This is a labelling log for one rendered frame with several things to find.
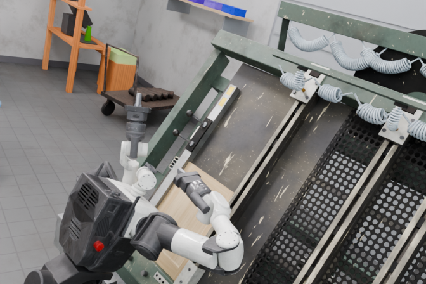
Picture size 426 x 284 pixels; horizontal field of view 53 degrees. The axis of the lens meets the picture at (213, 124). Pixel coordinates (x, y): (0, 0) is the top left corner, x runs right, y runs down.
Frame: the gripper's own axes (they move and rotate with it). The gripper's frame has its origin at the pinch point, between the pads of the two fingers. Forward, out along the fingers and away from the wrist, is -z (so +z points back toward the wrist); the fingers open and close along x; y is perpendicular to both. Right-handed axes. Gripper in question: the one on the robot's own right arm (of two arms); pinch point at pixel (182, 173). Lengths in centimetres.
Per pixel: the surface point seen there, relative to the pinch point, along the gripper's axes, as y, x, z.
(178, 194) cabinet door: 29.4, -16.4, -20.0
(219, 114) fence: -8, -40, -34
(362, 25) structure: -66, -109, -20
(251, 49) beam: -42, -55, -41
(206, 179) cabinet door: 16.3, -25.6, -12.6
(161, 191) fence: 31.9, -11.1, -28.0
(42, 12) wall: 132, -121, -683
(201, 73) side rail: -19, -44, -62
